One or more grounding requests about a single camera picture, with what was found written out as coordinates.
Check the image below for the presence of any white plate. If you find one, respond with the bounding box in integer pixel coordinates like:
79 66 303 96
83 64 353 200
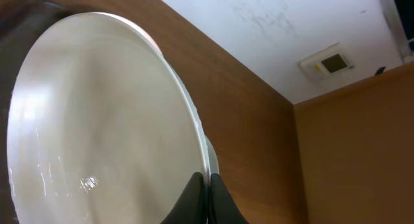
7 12 210 223

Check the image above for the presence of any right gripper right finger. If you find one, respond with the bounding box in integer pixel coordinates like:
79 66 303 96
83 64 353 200
208 174 248 224

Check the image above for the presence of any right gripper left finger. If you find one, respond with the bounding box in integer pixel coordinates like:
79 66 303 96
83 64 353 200
161 172 206 224

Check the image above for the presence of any pink-rimmed dirty plate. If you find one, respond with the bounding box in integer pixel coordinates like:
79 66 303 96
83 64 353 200
122 18 163 56

